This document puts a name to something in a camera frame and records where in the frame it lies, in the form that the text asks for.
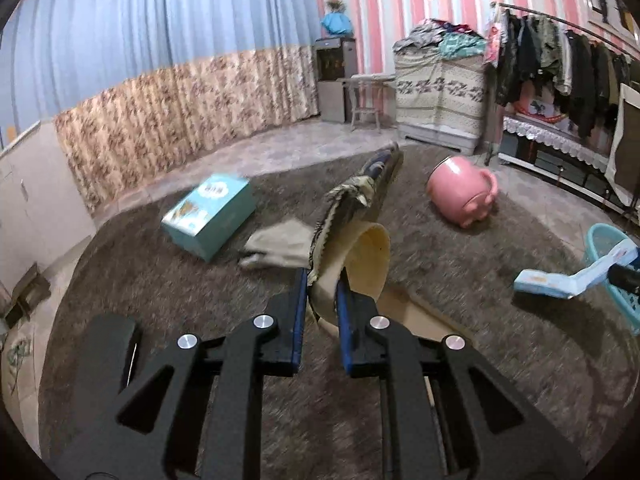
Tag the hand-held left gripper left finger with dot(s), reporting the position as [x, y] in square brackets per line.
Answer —
[299, 320]

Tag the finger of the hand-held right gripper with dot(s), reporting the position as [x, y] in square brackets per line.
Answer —
[625, 277]

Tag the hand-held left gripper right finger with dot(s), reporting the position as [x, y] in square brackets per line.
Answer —
[345, 325]

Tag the light blue plastic basin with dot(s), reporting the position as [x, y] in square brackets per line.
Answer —
[600, 245]

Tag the cream plastic bowl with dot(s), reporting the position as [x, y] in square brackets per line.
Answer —
[367, 260]

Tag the light blue tissue packet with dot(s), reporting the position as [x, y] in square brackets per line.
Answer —
[545, 282]

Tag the brown cardboard sheet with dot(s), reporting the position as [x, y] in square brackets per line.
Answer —
[410, 317]

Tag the beige folded cloth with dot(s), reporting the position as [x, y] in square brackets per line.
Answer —
[277, 242]

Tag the teal cardboard box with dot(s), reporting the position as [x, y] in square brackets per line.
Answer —
[207, 220]

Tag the low shelf with lace cloth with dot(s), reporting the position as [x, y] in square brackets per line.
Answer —
[550, 152]

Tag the brown shaggy carpet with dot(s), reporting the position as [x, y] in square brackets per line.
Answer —
[500, 360]

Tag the pink pig-shaped mug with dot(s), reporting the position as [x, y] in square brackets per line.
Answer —
[457, 192]

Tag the row of hanging clothes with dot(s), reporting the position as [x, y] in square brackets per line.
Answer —
[560, 60]

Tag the grey water dispenser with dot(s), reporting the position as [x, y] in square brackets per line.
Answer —
[335, 80]

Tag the cabinet under patterned cloth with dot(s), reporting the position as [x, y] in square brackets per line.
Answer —
[440, 100]

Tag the small grey table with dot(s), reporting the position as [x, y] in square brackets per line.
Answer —
[370, 80]

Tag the small wooden stool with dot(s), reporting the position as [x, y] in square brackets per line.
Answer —
[30, 285]

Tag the crumpled floor cloth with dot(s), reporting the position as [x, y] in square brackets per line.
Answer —
[14, 360]

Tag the white cabinet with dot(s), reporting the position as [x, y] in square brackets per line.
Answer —
[35, 200]

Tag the blue covered water bottle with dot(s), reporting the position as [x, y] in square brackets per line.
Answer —
[336, 24]

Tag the blue and floral curtain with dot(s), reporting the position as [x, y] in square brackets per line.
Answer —
[150, 60]

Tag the pile of clothes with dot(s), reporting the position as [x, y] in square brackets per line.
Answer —
[440, 37]

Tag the small potted plant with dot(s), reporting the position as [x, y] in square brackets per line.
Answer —
[336, 6]

